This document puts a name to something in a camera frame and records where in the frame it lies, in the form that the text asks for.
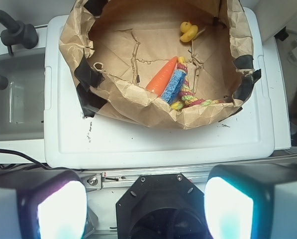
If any aluminium rail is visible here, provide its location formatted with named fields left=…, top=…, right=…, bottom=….
left=75, top=152, right=297, bottom=191

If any multicolour rope toy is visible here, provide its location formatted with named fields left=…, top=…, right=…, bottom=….
left=171, top=56, right=224, bottom=111

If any grey sink basin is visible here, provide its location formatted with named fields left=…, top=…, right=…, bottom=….
left=0, top=48, right=45, bottom=141

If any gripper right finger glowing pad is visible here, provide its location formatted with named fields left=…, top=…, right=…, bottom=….
left=204, top=164, right=297, bottom=239

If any blue sponge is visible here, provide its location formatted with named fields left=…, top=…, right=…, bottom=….
left=161, top=69, right=187, bottom=104

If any black cable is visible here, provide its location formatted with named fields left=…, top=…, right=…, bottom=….
left=0, top=146, right=52, bottom=170

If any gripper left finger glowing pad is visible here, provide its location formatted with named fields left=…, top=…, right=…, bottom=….
left=0, top=170, right=87, bottom=239

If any black faucet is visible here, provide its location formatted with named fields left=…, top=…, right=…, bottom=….
left=0, top=9, right=39, bottom=91

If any orange plastic carrot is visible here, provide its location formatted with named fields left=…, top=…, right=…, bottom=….
left=145, top=56, right=178, bottom=97

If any brown paper bag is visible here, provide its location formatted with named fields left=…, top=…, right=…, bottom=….
left=59, top=0, right=261, bottom=129

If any yellow rubber duck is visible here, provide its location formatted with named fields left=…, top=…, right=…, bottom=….
left=180, top=21, right=198, bottom=43

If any black octagonal mount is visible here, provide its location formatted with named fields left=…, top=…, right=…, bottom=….
left=116, top=174, right=212, bottom=239

